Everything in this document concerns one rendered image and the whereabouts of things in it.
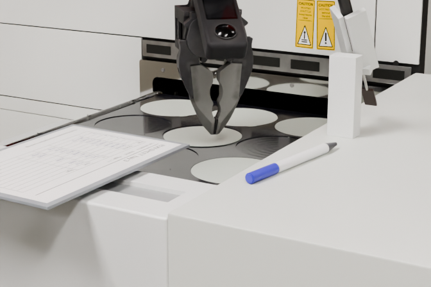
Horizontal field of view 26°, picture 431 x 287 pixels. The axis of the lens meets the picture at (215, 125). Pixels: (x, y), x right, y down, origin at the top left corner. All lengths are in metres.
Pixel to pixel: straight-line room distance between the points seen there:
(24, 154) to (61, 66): 0.71
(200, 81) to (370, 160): 0.29
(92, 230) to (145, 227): 0.06
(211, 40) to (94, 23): 0.55
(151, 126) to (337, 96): 0.37
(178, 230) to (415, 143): 0.31
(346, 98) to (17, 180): 0.34
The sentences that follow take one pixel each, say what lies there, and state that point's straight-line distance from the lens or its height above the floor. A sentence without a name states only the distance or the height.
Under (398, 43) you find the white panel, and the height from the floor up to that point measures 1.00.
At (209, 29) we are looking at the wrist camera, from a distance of 1.03.
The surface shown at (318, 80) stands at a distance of 1.34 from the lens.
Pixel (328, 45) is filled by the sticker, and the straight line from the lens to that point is 1.34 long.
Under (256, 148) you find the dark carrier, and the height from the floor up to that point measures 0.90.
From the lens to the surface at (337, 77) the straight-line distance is 0.95.
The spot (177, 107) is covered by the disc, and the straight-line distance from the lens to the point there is 1.35.
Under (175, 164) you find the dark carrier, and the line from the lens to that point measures 1.09.
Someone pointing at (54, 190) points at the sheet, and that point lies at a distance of 0.80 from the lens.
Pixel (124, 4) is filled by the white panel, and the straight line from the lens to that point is 1.50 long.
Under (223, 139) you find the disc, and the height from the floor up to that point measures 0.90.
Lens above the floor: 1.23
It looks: 15 degrees down
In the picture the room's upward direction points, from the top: straight up
